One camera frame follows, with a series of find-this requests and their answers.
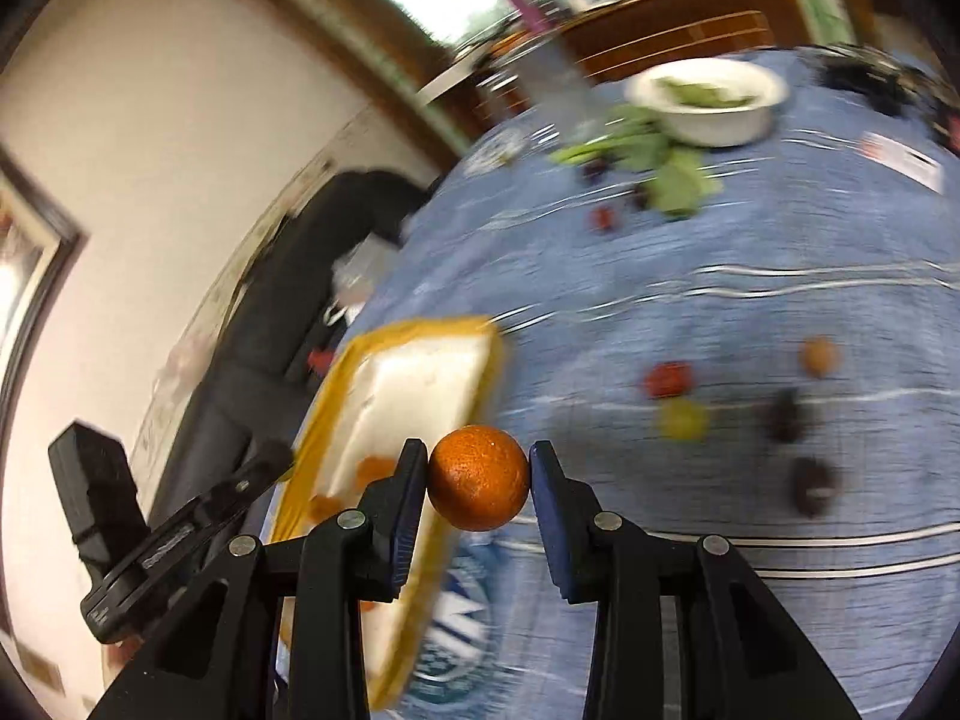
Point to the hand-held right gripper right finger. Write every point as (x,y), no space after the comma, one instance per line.
(551,517)

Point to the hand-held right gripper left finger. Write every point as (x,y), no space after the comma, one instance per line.
(409,510)

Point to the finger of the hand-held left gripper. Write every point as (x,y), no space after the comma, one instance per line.
(259,469)

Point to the orange mandarin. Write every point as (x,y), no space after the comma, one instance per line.
(480,476)

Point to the white foam box yellow tape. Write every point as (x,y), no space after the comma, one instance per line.
(405,390)

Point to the black chair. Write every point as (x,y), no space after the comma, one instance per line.
(255,315)

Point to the green grape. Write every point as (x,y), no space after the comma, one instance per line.
(684,420)

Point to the crumpled clear plastic bag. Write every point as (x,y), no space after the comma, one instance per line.
(358,270)

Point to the blue checked tablecloth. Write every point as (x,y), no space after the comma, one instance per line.
(675,300)

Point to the dark purple plum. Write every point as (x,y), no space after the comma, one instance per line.
(785,414)
(814,485)

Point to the small red jujube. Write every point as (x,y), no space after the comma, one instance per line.
(604,219)

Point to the brown longan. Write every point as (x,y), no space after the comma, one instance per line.
(820,356)

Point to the small dark plum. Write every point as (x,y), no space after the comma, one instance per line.
(640,196)

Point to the small dark grape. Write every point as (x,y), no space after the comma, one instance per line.
(596,169)

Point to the green leafy vegetable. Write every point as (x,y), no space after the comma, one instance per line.
(660,165)

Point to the white bowl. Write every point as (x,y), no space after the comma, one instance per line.
(712,116)

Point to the green vegetable in bowl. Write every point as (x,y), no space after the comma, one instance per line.
(701,94)

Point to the white paper label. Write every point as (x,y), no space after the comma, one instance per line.
(904,157)

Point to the wooden cabinet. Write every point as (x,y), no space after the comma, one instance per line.
(675,22)

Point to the black power adapter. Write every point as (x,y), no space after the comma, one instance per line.
(862,79)

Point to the framed wall picture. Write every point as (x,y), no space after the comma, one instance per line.
(30,270)

